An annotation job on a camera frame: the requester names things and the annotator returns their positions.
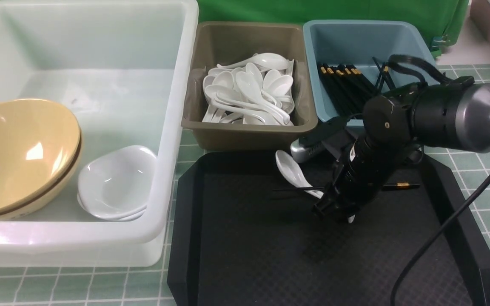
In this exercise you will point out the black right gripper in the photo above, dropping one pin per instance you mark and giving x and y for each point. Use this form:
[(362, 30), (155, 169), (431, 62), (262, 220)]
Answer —
[(361, 172)]

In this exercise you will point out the black chopstick front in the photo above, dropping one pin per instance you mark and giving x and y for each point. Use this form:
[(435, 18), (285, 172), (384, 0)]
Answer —
[(386, 187)]

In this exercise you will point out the white spoon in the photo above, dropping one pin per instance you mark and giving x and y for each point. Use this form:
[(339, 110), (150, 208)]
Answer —
[(292, 170)]

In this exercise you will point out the white square dish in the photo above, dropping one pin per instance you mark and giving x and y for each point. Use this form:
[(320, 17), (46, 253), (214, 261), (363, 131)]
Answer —
[(118, 182)]

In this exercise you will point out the yellow noodle bowl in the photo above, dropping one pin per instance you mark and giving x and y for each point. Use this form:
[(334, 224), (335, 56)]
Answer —
[(48, 195), (38, 141)]

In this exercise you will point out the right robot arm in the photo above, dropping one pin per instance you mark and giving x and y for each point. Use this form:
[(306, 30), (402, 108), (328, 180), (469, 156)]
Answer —
[(455, 116)]

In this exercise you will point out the bundle of black chopsticks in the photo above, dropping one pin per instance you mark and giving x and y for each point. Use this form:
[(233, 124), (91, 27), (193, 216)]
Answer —
[(349, 89)]

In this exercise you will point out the pile of white spoons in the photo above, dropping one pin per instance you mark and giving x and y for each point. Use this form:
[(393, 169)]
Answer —
[(256, 91)]

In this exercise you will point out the blue chopstick bin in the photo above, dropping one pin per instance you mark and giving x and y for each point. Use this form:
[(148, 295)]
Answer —
[(366, 44)]

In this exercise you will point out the black serving tray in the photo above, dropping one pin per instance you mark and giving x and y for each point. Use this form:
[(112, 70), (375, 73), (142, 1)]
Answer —
[(241, 237)]

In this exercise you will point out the brown spoon bin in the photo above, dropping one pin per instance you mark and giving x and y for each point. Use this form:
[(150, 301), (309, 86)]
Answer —
[(230, 42)]

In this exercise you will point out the white dish in bin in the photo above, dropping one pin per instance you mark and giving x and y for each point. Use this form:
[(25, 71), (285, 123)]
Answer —
[(127, 216)]

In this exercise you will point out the large translucent white bin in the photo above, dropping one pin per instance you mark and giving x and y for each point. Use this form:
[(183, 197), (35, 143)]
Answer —
[(121, 66)]

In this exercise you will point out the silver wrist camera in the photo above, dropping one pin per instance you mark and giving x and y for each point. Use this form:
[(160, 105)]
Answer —
[(301, 153)]

